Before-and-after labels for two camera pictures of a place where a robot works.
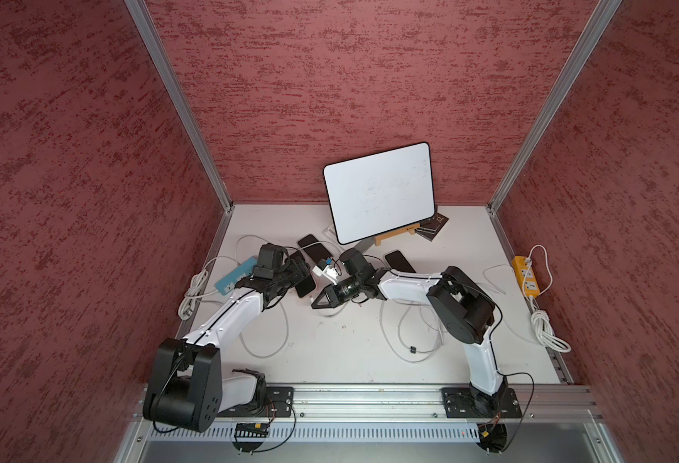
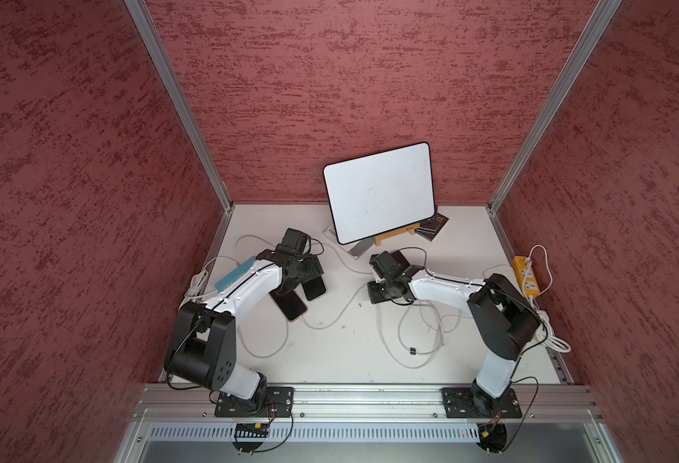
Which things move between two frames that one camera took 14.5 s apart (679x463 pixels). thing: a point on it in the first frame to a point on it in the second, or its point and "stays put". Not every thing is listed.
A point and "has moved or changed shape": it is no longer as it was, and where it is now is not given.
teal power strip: [228, 283] stays put
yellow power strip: [526, 277] stays put
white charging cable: [272, 353] stays put
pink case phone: [305, 286] has moved or changed shape
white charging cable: [287, 248] to [348, 270]
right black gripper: [333, 297] to [374, 296]
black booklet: [428, 230] stays put
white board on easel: [380, 192] stays put
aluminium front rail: [538, 403] stays put
